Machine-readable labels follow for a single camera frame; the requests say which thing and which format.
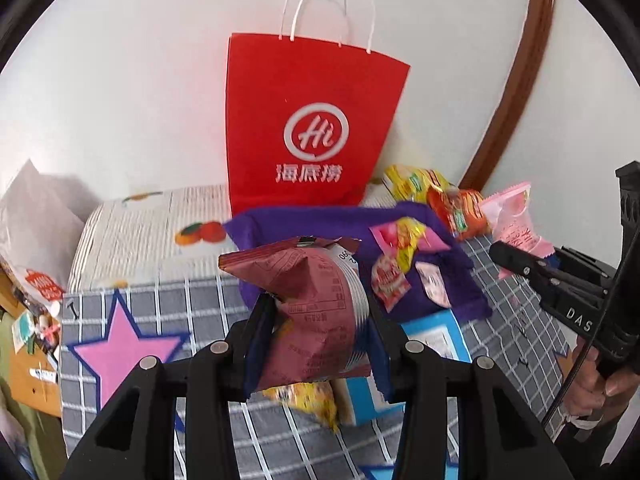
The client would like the yellow green label snack packet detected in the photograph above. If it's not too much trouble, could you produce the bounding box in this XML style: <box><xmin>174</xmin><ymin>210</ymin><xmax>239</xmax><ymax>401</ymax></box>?
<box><xmin>410</xmin><ymin>167</ymin><xmax>452</xmax><ymax>197</ymax></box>

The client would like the blue white box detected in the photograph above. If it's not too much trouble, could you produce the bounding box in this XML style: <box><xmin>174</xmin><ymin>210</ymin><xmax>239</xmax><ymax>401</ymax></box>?
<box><xmin>331</xmin><ymin>309</ymin><xmax>472</xmax><ymax>427</ymax></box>

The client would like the brown wooden door frame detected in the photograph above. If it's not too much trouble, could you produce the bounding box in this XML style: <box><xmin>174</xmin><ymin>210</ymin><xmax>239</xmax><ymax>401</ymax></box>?
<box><xmin>456</xmin><ymin>0</ymin><xmax>558</xmax><ymax>192</ymax></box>

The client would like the pink yellow snack packet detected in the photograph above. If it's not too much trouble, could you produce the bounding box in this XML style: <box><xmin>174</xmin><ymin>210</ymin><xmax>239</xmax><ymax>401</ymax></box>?
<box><xmin>369</xmin><ymin>216</ymin><xmax>449</xmax><ymax>272</ymax></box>

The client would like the white fruit print cloth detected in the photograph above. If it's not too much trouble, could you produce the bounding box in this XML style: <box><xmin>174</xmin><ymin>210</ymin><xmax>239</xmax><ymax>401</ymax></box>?
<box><xmin>67</xmin><ymin>183</ymin><xmax>401</xmax><ymax>294</ymax></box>

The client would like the orange red snack packet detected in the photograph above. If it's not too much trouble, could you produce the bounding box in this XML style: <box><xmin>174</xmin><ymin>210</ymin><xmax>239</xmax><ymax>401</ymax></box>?
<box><xmin>425</xmin><ymin>185</ymin><xmax>492</xmax><ymax>242</ymax></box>

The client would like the black cable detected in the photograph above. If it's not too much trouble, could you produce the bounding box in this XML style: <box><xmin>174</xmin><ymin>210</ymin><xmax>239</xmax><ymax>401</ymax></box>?
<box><xmin>542</xmin><ymin>237</ymin><xmax>628</xmax><ymax>428</ymax></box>

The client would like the maroon snack packet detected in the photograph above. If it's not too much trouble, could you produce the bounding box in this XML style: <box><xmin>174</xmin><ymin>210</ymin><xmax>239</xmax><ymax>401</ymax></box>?
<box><xmin>218</xmin><ymin>236</ymin><xmax>374</xmax><ymax>394</ymax></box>

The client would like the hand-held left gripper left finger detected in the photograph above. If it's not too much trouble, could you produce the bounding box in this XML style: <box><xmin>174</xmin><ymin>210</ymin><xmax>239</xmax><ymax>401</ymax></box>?
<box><xmin>60</xmin><ymin>292</ymin><xmax>278</xmax><ymax>480</ymax></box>

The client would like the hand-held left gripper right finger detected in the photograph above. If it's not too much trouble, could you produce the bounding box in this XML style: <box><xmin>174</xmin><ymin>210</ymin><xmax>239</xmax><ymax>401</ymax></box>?
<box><xmin>362</xmin><ymin>305</ymin><xmax>576</xmax><ymax>480</ymax></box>

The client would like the grey checkered star blanket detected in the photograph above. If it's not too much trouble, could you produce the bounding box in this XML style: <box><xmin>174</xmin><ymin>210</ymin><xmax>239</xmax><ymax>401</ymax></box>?
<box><xmin>59</xmin><ymin>232</ymin><xmax>582</xmax><ymax>480</ymax></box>

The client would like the red paper bag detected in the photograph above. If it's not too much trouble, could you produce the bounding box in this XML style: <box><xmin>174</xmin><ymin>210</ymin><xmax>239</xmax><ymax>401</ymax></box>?
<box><xmin>226</xmin><ymin>0</ymin><xmax>412</xmax><ymax>217</ymax></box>

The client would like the white plastic bag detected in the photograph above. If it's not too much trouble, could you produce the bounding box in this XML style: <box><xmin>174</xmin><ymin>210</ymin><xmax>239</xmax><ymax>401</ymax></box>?
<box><xmin>0</xmin><ymin>159</ymin><xmax>87</xmax><ymax>307</ymax></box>

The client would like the purple towel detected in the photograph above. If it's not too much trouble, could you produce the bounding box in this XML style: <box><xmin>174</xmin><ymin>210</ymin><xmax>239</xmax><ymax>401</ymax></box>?
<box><xmin>222</xmin><ymin>201</ymin><xmax>494</xmax><ymax>324</ymax></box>

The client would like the small pink white packet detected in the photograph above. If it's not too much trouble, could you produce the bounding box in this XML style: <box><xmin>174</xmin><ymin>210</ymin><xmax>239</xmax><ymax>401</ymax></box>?
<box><xmin>414</xmin><ymin>261</ymin><xmax>454</xmax><ymax>309</ymax></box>

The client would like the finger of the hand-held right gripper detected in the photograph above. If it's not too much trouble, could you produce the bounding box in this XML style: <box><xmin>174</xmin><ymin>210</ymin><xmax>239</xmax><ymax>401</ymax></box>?
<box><xmin>489</xmin><ymin>241</ymin><xmax>564</xmax><ymax>307</ymax></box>

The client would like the pale pink snack packet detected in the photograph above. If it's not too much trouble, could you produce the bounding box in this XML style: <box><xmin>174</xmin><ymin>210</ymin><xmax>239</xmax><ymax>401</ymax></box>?
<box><xmin>479</xmin><ymin>182</ymin><xmax>556</xmax><ymax>262</ymax></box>

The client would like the cardboard box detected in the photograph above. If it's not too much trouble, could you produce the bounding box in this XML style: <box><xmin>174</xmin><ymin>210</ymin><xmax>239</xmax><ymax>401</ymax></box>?
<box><xmin>9</xmin><ymin>352</ymin><xmax>64</xmax><ymax>418</ymax></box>

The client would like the person's right forearm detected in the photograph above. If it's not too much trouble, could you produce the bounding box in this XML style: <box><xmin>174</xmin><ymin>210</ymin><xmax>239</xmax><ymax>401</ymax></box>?
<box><xmin>564</xmin><ymin>410</ymin><xmax>640</xmax><ymax>467</ymax></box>

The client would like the yellow patterned snack packet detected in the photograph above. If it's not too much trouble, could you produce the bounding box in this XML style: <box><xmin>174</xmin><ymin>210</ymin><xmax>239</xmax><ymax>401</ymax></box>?
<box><xmin>261</xmin><ymin>380</ymin><xmax>342</xmax><ymax>434</ymax></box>

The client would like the red white strawberry snack packet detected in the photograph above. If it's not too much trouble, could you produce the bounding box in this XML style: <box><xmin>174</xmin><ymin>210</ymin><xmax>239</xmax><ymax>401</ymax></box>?
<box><xmin>371</xmin><ymin>254</ymin><xmax>412</xmax><ymax>314</ymax></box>

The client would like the person's right hand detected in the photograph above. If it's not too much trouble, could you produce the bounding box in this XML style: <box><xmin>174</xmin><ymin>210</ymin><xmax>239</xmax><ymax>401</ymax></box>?
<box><xmin>569</xmin><ymin>344</ymin><xmax>640</xmax><ymax>429</ymax></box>

